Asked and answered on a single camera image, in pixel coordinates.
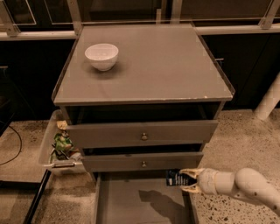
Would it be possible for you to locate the grey drawer cabinet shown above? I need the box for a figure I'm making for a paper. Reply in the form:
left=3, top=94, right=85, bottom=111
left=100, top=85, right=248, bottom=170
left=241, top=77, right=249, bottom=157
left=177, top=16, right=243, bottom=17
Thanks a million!
left=52, top=24, right=235, bottom=158

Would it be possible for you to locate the white ceramic bowl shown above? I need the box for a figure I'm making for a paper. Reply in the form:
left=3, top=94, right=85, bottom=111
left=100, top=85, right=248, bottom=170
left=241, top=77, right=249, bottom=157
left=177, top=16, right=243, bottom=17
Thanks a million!
left=85, top=44, right=119, bottom=71

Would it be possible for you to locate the white horizontal rail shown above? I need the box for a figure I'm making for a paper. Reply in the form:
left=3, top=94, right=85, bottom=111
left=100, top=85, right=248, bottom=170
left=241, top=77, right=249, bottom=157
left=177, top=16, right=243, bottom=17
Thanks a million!
left=0, top=23, right=280, bottom=41

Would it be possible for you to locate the grey top drawer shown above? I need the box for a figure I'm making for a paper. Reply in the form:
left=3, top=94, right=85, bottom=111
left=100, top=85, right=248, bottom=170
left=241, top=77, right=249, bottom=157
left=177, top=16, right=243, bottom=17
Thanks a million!
left=66, top=120, right=218, bottom=148

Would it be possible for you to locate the black floor bar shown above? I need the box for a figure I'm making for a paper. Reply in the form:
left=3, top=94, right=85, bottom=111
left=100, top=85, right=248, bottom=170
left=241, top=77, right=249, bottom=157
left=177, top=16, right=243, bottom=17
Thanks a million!
left=23, top=170, right=52, bottom=224

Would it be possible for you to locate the black floor cable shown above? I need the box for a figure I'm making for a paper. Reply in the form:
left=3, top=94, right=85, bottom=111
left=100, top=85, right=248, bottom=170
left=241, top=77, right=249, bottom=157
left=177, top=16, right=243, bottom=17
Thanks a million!
left=0, top=120, right=23, bottom=166

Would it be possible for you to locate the grey bottom drawer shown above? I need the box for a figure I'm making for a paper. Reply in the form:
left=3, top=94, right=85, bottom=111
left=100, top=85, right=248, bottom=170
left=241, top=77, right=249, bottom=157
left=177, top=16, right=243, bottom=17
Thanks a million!
left=94, top=171, right=199, bottom=224

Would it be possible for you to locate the green snack bag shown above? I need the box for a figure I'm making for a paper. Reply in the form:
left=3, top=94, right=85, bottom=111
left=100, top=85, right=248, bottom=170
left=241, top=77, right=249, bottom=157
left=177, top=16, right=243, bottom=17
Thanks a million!
left=54, top=132, right=74, bottom=151

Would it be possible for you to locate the grey drawer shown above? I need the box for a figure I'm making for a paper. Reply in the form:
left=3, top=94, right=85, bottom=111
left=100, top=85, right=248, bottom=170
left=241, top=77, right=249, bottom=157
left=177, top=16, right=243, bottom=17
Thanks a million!
left=94, top=171, right=199, bottom=224
left=66, top=120, right=218, bottom=148
left=82, top=152, right=203, bottom=172

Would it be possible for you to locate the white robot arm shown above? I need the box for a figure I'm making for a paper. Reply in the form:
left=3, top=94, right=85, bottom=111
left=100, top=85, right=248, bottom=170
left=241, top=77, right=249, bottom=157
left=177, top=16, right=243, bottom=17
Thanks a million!
left=180, top=122, right=280, bottom=216

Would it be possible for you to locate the clear plastic storage bin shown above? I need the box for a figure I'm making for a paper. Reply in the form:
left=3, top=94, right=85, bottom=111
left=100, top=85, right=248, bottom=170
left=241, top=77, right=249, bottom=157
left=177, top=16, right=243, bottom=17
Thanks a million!
left=38, top=109, right=85, bottom=175

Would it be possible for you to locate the dark blue rxbar wrapper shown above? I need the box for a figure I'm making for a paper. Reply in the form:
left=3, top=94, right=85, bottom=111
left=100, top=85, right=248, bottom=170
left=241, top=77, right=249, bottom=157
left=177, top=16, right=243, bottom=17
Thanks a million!
left=165, top=169, right=197, bottom=186

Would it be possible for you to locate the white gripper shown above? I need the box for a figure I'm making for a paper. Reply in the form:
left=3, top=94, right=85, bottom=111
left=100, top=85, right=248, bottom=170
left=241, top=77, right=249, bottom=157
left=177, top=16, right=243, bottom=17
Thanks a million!
left=179, top=168, right=217, bottom=194

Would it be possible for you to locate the grey middle drawer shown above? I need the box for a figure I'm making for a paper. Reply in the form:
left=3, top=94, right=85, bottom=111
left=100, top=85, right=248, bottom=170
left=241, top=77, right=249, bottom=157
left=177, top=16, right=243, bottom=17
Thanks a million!
left=82, top=152, right=203, bottom=172

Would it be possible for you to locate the tan snack packet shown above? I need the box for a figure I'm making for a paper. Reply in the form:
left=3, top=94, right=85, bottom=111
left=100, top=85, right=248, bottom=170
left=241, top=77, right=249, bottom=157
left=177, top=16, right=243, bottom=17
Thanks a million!
left=56, top=121, right=67, bottom=130

